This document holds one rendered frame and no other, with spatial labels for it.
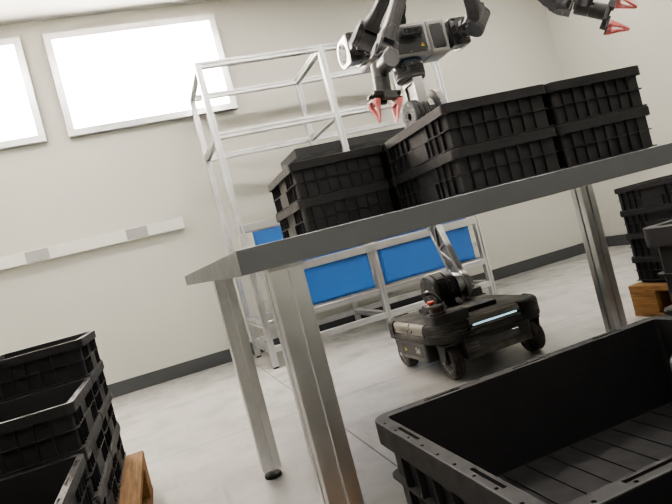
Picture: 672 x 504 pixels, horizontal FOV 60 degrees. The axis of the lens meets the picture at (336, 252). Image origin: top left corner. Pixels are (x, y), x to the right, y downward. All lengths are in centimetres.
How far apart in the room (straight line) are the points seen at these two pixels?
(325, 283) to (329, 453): 288
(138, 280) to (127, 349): 51
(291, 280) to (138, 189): 372
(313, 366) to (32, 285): 378
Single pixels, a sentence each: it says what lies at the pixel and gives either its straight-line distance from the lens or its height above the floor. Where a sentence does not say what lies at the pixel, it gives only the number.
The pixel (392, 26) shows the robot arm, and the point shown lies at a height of 133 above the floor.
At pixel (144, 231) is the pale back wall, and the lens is 454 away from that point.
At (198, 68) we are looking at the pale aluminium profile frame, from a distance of 397.
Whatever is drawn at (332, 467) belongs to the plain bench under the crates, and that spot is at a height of 32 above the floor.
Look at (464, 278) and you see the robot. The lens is 284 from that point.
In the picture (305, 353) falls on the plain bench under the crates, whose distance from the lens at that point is 99.
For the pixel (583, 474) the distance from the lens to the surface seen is 69.
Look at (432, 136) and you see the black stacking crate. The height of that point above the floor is 87.
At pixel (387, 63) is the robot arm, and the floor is 119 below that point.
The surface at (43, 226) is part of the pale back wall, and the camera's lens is 466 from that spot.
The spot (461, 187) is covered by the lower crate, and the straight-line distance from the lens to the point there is 145.
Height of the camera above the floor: 67
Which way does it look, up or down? 1 degrees down
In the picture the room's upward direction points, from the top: 15 degrees counter-clockwise
